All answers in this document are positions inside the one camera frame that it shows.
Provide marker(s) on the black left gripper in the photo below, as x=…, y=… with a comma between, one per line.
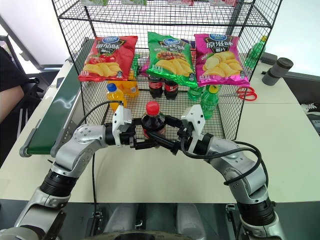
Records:
x=128, y=137

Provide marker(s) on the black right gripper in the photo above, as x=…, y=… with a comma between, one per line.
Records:
x=183, y=135

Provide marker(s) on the cola bottle with red cap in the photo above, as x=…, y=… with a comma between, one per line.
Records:
x=153, y=121

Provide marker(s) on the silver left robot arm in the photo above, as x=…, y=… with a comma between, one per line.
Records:
x=82, y=142

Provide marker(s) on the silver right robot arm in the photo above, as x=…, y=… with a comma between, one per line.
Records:
x=232, y=160

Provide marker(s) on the green conveyor belt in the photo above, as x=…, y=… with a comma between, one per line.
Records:
x=60, y=100

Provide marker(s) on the orange soda bottle blue cap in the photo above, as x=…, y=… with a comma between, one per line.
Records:
x=115, y=96

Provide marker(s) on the green soda bottle yellow cap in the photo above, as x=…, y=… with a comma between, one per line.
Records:
x=209, y=102
x=255, y=52

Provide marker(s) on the purple snack packet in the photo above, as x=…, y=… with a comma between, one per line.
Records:
x=145, y=68

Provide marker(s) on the green chips bag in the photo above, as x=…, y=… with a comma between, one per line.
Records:
x=170, y=57

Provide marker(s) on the red chips bag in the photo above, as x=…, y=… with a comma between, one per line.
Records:
x=107, y=60

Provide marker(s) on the red scissors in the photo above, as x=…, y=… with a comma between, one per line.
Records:
x=247, y=93

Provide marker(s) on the magenta chips bag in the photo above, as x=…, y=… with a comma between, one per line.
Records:
x=220, y=60

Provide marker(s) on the grey cylindrical roll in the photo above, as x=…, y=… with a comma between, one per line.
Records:
x=276, y=71

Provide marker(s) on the grey box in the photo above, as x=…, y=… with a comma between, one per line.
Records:
x=268, y=58

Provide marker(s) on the pink snack bag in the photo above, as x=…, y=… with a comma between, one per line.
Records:
x=181, y=2
x=222, y=2

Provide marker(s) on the green snack bag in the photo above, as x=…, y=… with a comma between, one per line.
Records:
x=133, y=1
x=95, y=2

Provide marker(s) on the seated person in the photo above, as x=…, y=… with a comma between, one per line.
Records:
x=10, y=82

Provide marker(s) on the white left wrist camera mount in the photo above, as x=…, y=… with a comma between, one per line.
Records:
x=120, y=117

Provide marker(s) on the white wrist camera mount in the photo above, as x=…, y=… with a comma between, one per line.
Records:
x=120, y=117
x=195, y=117

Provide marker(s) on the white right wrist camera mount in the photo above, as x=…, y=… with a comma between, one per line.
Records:
x=195, y=117

